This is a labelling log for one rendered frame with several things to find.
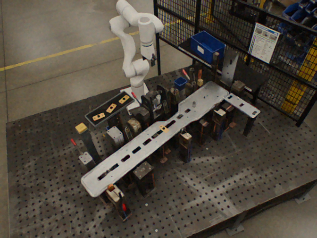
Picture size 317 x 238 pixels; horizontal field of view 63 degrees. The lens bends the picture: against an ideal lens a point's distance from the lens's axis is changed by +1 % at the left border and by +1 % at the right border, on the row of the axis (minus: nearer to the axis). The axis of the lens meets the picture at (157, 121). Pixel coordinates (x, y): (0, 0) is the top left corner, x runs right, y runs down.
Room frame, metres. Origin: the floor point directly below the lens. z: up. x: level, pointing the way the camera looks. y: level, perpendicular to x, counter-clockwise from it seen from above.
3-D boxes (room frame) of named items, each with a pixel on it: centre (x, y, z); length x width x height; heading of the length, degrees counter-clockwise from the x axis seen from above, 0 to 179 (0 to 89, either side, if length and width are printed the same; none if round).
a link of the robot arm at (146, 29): (1.45, 0.02, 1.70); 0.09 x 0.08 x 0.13; 115
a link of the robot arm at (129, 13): (1.56, 0.04, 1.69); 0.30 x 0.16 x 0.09; 25
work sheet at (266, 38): (1.73, -0.91, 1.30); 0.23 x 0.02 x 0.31; 38
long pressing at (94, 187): (1.16, -0.04, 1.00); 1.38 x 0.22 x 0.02; 128
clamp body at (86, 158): (0.95, 0.52, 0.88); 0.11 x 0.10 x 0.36; 38
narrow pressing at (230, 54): (1.62, -0.63, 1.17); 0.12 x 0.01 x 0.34; 38
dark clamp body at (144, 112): (1.32, 0.10, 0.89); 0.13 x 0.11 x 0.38; 38
